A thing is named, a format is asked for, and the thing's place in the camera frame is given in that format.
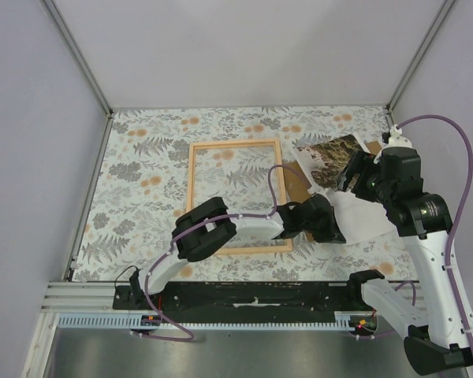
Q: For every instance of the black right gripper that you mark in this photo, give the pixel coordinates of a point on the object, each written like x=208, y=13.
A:
x=363, y=164

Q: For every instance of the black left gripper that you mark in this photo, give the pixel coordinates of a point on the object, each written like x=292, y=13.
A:
x=332, y=234

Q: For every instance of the landscape photo print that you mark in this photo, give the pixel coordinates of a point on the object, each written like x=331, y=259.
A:
x=339, y=165

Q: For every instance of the light wooden picture frame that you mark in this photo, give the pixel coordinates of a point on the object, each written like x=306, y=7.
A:
x=234, y=144

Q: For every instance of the brown cardboard backing board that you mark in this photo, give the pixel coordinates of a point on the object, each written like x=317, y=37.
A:
x=299, y=185

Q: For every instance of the clear acrylic sheet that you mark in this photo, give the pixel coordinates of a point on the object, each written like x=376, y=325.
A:
x=245, y=178

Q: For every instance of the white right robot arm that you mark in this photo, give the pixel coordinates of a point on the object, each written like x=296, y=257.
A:
x=441, y=338

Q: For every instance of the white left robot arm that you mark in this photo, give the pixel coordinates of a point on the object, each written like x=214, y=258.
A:
x=204, y=230

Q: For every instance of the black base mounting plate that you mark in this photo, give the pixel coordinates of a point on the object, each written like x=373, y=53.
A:
x=184, y=296

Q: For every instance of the floral patterned table mat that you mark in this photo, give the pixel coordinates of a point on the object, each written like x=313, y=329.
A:
x=142, y=190

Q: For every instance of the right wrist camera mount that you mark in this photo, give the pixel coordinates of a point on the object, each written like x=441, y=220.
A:
x=393, y=138

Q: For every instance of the white slotted cable duct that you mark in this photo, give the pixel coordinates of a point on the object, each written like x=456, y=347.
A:
x=139, y=321

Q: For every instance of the right aluminium frame post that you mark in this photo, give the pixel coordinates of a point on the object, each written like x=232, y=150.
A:
x=427, y=41

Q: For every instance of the aluminium frame post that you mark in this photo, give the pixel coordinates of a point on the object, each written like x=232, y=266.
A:
x=66, y=35
x=427, y=41

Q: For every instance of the aluminium front rail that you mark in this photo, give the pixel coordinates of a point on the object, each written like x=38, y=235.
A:
x=68, y=297

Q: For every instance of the left aluminium frame post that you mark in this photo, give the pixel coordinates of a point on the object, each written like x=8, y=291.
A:
x=66, y=35

